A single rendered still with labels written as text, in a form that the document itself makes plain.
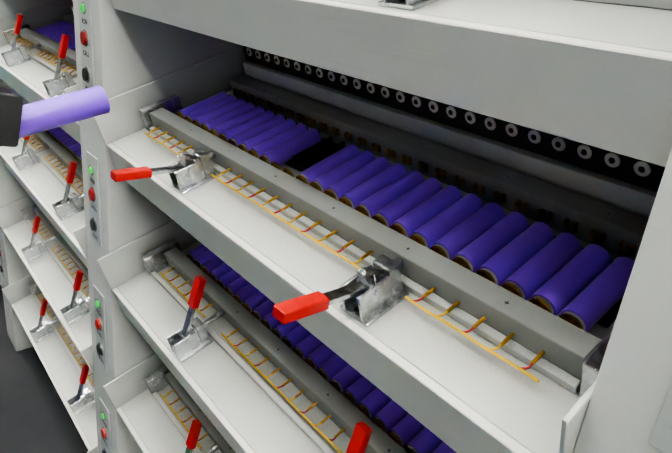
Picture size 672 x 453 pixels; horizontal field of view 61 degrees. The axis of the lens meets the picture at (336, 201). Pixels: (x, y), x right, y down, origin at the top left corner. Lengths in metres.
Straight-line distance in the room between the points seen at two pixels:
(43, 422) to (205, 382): 0.85
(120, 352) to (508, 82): 0.71
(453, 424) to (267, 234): 0.22
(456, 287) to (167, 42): 0.50
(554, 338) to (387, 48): 0.19
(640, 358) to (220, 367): 0.47
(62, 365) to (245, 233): 0.91
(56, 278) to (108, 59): 0.63
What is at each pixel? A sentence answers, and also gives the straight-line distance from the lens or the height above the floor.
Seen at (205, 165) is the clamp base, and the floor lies 0.76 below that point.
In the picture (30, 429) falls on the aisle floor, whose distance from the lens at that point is 1.46.
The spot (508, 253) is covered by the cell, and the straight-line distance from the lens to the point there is 0.41.
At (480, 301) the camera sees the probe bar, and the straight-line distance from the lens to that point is 0.37.
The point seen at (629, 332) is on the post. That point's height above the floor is 0.83.
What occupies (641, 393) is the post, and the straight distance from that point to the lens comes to 0.28.
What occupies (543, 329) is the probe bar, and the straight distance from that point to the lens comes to 0.35.
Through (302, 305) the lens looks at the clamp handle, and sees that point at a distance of 0.35.
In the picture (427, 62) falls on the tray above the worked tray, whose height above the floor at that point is 0.91.
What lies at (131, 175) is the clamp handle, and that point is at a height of 0.76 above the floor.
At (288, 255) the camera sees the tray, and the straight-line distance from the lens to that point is 0.46.
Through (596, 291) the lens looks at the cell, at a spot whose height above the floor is 0.79.
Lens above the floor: 0.95
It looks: 21 degrees down
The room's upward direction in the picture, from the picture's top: 6 degrees clockwise
